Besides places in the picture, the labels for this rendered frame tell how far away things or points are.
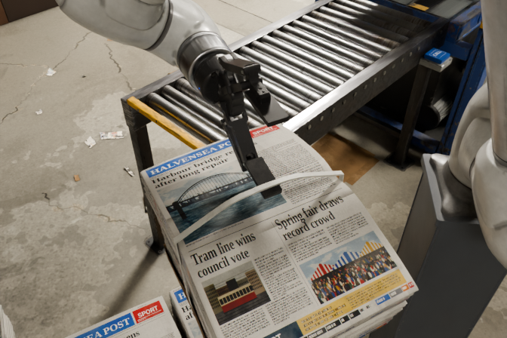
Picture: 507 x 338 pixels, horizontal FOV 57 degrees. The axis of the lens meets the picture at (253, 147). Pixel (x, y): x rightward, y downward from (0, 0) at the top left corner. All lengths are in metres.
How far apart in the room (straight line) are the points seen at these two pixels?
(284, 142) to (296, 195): 0.14
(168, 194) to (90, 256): 1.50
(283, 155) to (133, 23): 0.33
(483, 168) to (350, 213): 0.21
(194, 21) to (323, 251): 0.42
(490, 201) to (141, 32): 0.59
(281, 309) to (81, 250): 1.71
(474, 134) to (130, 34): 0.63
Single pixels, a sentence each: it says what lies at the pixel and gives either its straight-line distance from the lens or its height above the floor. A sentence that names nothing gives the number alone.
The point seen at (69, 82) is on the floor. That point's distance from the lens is 3.40.
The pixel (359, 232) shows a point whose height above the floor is 1.18.
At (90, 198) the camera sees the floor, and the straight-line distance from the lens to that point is 2.50.
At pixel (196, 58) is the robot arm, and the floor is 1.35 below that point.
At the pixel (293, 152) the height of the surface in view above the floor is 1.19.
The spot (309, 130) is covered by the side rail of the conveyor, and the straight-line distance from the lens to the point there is 1.57.
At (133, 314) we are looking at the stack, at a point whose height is 0.83.
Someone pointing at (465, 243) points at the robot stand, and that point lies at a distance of 1.12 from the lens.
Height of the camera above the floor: 1.73
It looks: 41 degrees down
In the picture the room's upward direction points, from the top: straight up
